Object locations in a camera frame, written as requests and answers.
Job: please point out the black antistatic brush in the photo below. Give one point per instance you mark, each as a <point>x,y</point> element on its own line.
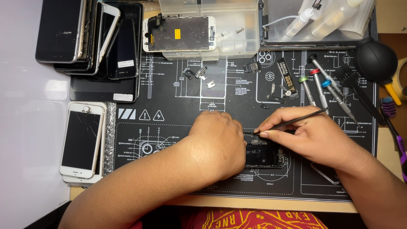
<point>362,95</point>

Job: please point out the red capped screwdriver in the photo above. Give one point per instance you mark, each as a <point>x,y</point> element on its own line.
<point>319,87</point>

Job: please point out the black rubber dust blower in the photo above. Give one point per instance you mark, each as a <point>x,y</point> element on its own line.
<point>375,60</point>

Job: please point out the green capped screwdriver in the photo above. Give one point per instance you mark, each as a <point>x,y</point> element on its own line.
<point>307,89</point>

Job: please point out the round silver phone part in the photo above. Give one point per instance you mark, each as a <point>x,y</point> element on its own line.
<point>288,93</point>

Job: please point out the black capped screwdriver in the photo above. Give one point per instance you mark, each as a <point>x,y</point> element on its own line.
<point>326,74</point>

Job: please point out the large clear plastic bottle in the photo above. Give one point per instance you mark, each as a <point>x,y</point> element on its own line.
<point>334,17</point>

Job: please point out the bubble wrap strip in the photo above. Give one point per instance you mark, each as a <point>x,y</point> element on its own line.
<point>110,136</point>

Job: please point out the beige tape roll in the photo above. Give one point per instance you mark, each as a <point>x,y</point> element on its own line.
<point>401,79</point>

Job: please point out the tiny black phone part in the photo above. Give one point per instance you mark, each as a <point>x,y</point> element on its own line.
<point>265,106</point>

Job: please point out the purple black toothbrush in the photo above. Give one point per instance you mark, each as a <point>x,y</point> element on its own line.
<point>394,133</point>

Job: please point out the person's right hand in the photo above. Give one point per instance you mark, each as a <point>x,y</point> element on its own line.
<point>314,136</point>

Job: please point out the silver metal phone bracket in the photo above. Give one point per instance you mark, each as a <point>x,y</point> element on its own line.
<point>201,73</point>

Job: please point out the pile of dark smartphones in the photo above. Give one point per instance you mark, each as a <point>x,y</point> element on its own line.
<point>92,38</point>

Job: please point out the flat black phone part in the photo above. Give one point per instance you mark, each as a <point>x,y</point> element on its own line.
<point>276,99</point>

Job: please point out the small silver metal plate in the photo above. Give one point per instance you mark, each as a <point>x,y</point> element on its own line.
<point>211,85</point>

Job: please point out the black phone body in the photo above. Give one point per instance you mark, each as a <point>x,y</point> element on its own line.
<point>264,155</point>

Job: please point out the white phone screen assembly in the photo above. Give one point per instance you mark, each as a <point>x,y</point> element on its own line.
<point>179,33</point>

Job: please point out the person's left fingers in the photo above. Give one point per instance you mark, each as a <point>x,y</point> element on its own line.
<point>238,130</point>

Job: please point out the blue capped screwdriver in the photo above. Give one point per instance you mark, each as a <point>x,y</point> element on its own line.
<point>337,98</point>

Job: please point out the small clear squeeze bottle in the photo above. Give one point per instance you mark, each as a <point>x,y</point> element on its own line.
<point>299,22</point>

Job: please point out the white phone with cracked screen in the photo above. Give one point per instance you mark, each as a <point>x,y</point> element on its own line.
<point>81,140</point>

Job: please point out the red printed shirt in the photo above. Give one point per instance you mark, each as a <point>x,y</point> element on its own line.
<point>254,219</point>

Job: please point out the black tweezers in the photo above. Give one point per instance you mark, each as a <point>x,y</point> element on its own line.
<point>302,119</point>

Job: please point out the clear plastic compartment box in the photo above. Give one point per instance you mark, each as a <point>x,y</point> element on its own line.
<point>235,19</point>

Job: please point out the thin silver metal bracket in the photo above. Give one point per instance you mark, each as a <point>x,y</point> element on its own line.
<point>272,89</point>

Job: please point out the person's left hand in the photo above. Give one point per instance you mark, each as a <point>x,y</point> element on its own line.
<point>216,146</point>

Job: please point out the black printed repair mat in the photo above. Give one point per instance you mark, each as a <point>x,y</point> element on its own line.
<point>178,98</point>

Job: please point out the small metal part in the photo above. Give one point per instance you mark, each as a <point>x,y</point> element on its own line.
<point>239,30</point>

